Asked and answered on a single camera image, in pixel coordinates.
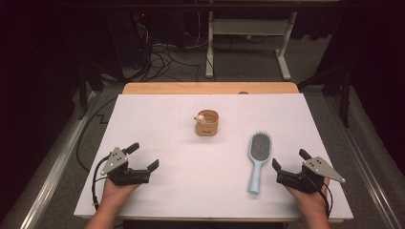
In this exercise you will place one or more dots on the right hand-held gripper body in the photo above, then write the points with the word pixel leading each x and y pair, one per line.
pixel 318 167

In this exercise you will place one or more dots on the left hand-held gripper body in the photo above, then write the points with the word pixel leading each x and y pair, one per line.
pixel 118 161

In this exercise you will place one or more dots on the light blue hairbrush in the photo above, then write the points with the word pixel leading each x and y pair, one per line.
pixel 259 149

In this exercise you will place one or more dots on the tan cup with animal figure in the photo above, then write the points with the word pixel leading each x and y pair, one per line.
pixel 207 126

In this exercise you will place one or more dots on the person's left hand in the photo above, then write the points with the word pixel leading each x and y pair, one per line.
pixel 114 194

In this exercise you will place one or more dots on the person's right hand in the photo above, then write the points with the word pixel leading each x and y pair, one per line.
pixel 313 203

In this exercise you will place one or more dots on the white board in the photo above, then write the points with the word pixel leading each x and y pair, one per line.
pixel 203 178

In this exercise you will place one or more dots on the black stand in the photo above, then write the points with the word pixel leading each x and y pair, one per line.
pixel 342 92
pixel 83 92

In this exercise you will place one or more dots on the wooden table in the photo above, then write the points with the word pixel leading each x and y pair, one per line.
pixel 210 88

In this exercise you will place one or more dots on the dark computer tower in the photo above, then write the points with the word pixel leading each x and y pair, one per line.
pixel 127 38

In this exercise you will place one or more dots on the small yellow-green ball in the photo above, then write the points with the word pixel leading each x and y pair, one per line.
pixel 248 37

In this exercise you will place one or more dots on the metal floor rail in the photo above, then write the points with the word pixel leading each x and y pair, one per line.
pixel 366 165
pixel 51 178

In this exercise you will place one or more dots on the white metal desk frame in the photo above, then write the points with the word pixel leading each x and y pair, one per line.
pixel 248 27

